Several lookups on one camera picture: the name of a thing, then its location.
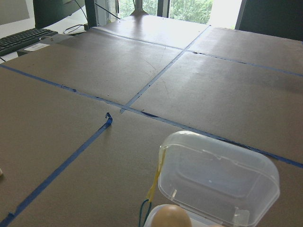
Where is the clear plastic egg box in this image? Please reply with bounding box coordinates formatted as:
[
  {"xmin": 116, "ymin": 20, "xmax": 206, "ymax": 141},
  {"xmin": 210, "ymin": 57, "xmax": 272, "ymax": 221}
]
[{"xmin": 145, "ymin": 131, "xmax": 280, "ymax": 227}]

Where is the brown egg front slot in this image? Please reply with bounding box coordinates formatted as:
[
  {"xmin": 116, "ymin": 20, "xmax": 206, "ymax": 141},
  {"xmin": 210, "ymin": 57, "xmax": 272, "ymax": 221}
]
[{"xmin": 151, "ymin": 205, "xmax": 192, "ymax": 227}]

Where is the black keyboard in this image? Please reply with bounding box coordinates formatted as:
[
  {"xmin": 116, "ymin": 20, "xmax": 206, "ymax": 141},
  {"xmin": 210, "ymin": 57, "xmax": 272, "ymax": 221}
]
[{"xmin": 0, "ymin": 28, "xmax": 58, "ymax": 56}]

